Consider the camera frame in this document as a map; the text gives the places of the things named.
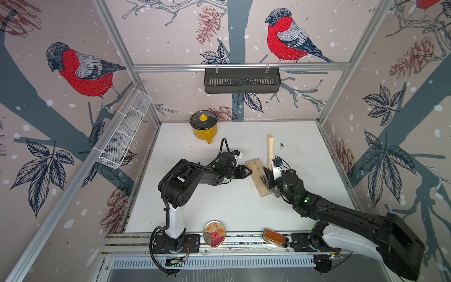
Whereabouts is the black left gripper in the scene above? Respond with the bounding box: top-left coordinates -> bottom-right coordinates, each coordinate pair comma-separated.
222,166 -> 253,179

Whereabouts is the pale wooden block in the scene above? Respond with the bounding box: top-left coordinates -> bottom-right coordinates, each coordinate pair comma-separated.
246,159 -> 272,197

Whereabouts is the wooden handle claw hammer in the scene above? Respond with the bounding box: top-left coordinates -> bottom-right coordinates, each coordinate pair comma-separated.
258,133 -> 283,198

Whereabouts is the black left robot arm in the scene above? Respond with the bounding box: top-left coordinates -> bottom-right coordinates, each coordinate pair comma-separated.
149,150 -> 253,253

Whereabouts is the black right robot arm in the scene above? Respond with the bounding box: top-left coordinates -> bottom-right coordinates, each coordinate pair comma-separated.
263,169 -> 425,280

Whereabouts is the brown leather case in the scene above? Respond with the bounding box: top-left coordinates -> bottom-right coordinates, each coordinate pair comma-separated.
262,229 -> 289,248

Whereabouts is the yellow pot with lid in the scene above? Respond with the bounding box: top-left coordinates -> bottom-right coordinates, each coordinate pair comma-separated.
189,110 -> 218,144

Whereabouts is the round colourful tin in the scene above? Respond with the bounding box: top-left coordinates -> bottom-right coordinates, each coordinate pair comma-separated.
203,221 -> 226,247

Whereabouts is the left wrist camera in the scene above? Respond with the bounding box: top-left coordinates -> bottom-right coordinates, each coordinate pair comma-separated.
231,150 -> 243,162

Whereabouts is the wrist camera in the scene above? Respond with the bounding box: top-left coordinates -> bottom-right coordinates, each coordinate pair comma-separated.
231,150 -> 243,162
271,156 -> 284,180

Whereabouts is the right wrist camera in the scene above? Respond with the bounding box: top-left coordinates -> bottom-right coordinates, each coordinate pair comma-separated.
271,156 -> 284,180

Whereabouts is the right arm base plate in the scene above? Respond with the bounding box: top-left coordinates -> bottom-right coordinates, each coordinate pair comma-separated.
290,233 -> 341,253

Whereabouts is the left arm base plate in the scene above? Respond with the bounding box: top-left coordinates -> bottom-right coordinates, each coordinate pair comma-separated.
150,233 -> 200,255

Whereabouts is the black hanging wire basket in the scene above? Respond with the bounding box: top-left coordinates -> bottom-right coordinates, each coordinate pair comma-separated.
204,68 -> 281,94

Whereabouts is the white wire mesh shelf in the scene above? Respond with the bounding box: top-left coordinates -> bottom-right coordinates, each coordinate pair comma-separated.
97,89 -> 152,169

